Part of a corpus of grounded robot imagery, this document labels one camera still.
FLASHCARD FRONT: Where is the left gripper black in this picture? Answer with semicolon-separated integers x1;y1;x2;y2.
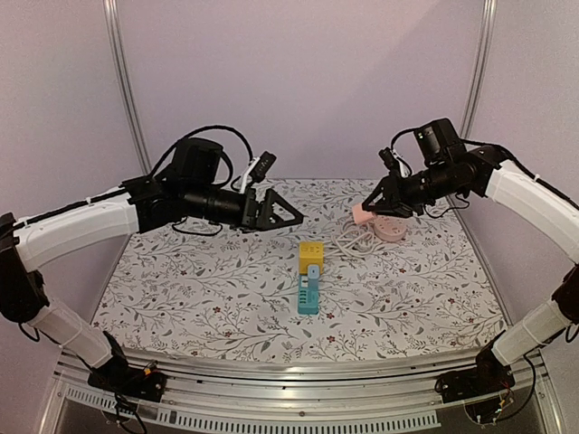
184;182;304;234

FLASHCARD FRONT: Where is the pink charger cube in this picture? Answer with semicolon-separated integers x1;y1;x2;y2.
352;203;376;225

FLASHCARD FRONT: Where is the yellow cube socket adapter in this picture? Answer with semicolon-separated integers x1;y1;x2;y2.
299;241;324;275

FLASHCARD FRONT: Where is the blue charger cube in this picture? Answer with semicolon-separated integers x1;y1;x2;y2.
307;265;321;280

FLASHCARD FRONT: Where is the teal power strip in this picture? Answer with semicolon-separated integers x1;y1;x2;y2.
297;275;319;315

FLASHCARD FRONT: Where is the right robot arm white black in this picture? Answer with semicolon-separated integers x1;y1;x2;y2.
362;118;578;394

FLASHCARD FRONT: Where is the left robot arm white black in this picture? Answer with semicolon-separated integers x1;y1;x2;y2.
1;133;304;392

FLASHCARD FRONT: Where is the pink round power strip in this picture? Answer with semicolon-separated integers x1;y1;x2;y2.
372;216;407;242

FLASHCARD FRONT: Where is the floral table mat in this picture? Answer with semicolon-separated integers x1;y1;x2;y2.
93;180;508;364

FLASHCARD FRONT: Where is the white power strip cable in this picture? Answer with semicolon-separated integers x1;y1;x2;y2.
323;221;385;261

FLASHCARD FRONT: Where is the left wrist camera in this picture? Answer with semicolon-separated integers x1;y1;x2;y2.
232;151;277;193

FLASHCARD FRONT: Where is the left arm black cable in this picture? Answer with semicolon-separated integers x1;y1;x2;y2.
148;125;254;236

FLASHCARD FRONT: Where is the aluminium front rail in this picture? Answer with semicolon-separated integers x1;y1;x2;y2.
39;350;564;433

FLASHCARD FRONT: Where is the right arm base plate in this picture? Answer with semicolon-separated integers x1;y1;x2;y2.
434;366;515;403

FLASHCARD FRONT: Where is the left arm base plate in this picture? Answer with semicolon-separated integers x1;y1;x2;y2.
88;358;167;402

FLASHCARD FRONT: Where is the right aluminium corner post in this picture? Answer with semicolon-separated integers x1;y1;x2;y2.
460;0;498;137

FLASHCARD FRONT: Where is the aluminium corner post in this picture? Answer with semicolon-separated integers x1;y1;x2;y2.
102;0;152;174
460;0;498;137

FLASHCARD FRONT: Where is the left aluminium corner post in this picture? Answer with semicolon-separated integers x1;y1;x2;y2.
102;0;152;174

